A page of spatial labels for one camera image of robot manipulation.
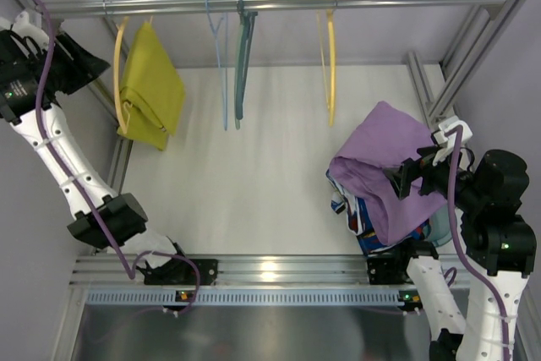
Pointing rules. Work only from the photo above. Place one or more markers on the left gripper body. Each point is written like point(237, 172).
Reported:
point(62, 68)

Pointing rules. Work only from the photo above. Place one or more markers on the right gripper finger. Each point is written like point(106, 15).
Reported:
point(401, 187)
point(412, 169)

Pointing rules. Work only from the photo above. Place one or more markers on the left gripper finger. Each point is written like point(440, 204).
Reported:
point(70, 77)
point(80, 56)

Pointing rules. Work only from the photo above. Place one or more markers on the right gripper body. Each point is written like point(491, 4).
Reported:
point(407, 175)

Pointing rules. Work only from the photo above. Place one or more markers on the cream plastic hanger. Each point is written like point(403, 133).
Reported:
point(122, 108)

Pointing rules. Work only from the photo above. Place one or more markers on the yellow-green trousers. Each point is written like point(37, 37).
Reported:
point(150, 82)

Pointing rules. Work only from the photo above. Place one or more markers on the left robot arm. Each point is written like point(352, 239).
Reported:
point(33, 70)

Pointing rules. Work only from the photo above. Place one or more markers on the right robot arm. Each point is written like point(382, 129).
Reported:
point(497, 248)

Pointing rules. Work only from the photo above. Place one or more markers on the yellow plastic hanger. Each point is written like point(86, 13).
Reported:
point(327, 41)

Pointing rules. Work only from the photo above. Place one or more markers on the dark green hanger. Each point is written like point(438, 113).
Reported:
point(244, 43)

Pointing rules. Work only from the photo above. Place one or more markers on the purple garment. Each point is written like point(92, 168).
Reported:
point(384, 139)

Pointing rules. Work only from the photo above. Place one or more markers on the colourful printed garment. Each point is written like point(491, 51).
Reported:
point(357, 218)

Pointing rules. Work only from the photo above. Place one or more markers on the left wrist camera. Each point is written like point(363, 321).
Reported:
point(27, 23)

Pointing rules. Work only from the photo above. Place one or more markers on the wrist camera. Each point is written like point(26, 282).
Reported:
point(27, 23)
point(446, 131)

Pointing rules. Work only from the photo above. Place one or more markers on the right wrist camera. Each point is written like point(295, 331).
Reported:
point(446, 131)

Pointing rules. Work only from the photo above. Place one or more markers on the light blue wire hanger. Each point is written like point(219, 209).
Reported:
point(219, 31)

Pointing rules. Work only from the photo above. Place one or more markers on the aluminium hanging rail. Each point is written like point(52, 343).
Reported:
point(74, 9)

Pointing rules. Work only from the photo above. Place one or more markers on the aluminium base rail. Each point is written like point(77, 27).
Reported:
point(259, 271)

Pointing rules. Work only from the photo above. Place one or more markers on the right aluminium frame post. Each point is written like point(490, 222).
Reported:
point(478, 34)

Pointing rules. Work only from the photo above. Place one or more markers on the slotted cable duct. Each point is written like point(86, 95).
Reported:
point(215, 296)

